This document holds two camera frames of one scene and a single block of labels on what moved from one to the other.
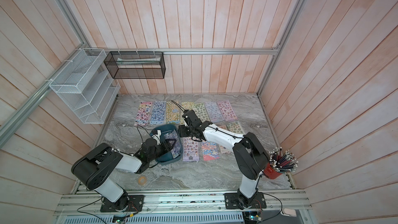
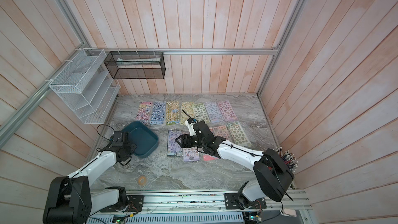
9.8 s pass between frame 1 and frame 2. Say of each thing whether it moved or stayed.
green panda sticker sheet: stayed
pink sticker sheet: stayed
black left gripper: moved
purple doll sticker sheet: stayed
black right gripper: moved
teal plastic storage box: moved
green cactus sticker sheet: stayed
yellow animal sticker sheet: stayed
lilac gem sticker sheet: stayed
